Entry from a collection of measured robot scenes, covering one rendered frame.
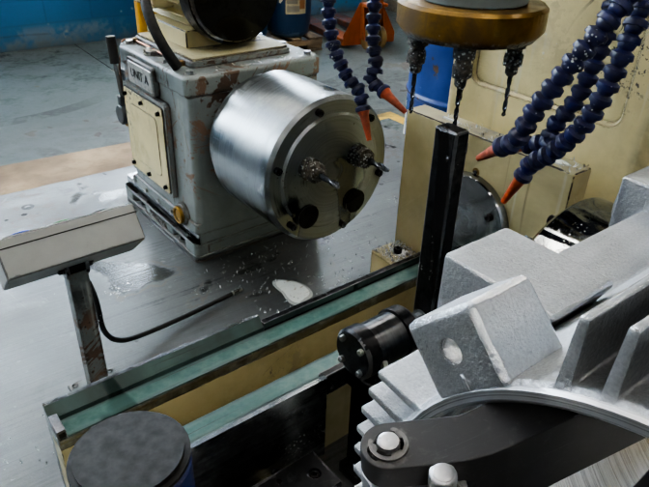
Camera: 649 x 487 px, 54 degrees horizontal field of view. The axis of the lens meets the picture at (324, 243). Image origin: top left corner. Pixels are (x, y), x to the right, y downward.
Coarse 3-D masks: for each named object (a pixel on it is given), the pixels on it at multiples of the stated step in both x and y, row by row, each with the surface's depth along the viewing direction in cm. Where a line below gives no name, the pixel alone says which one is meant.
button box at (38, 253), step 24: (96, 216) 80; (120, 216) 82; (0, 240) 74; (24, 240) 75; (48, 240) 77; (72, 240) 78; (96, 240) 79; (120, 240) 81; (0, 264) 74; (24, 264) 75; (48, 264) 76; (72, 264) 80
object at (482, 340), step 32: (512, 288) 15; (416, 320) 16; (448, 320) 15; (480, 320) 14; (512, 320) 14; (544, 320) 15; (448, 352) 15; (480, 352) 14; (512, 352) 14; (544, 352) 14; (448, 384) 15; (480, 384) 14
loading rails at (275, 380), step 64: (256, 320) 88; (320, 320) 90; (128, 384) 78; (192, 384) 80; (256, 384) 87; (320, 384) 77; (64, 448) 71; (192, 448) 68; (256, 448) 75; (320, 448) 84
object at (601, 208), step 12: (576, 204) 69; (588, 204) 69; (600, 204) 69; (612, 204) 70; (552, 216) 69; (564, 216) 67; (576, 216) 67; (588, 216) 67; (600, 216) 66; (552, 228) 66; (564, 228) 66; (576, 228) 66; (588, 228) 65; (600, 228) 65; (540, 240) 66; (552, 240) 66; (564, 240) 65; (576, 240) 65
